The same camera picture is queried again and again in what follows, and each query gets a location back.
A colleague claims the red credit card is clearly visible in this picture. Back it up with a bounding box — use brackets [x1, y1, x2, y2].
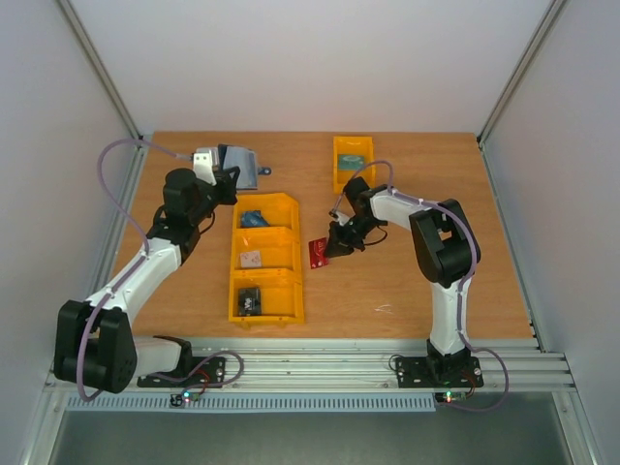
[308, 237, 329, 269]

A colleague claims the teal card in single bin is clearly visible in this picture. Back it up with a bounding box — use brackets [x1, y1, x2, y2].
[337, 154, 365, 171]

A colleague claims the white card in bin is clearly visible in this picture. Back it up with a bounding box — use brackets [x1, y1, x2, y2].
[239, 250, 263, 269]

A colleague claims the yellow bin middle of row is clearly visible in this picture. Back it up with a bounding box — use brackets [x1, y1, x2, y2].
[231, 227, 301, 275]

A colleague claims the grey slotted cable duct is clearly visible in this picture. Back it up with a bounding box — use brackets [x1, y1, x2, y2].
[65, 392, 436, 414]

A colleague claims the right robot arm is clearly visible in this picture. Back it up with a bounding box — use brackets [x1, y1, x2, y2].
[324, 176, 482, 388]

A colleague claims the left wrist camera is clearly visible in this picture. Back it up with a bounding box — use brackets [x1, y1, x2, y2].
[192, 147, 220, 186]

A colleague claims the blue card in bin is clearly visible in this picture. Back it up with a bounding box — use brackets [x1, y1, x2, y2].
[240, 210, 269, 229]

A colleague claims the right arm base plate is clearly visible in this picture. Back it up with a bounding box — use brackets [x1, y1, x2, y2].
[395, 356, 484, 388]

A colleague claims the yellow single bin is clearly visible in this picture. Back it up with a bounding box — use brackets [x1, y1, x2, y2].
[332, 136, 374, 195]

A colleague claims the yellow bin bottom of row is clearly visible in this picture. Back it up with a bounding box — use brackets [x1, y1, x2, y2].
[228, 268, 305, 328]

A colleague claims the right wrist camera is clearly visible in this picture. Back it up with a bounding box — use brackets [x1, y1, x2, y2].
[329, 209, 350, 226]

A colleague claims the yellow bin top of row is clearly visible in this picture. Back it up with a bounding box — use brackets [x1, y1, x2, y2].
[232, 193, 300, 233]

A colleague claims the yellow bin of row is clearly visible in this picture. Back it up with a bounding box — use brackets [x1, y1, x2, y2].
[228, 268, 305, 328]
[232, 193, 300, 233]
[231, 227, 301, 275]

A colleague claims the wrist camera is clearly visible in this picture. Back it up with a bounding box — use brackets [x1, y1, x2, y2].
[329, 209, 350, 226]
[192, 147, 220, 186]

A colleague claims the black card in bin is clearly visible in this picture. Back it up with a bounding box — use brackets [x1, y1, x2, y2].
[237, 288, 263, 317]

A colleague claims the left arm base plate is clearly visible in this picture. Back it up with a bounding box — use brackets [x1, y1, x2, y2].
[137, 356, 226, 388]

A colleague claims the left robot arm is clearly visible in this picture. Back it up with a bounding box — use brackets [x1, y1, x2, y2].
[53, 167, 240, 402]

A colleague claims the blue card holder wallet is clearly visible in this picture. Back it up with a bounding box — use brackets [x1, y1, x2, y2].
[218, 144, 272, 191]

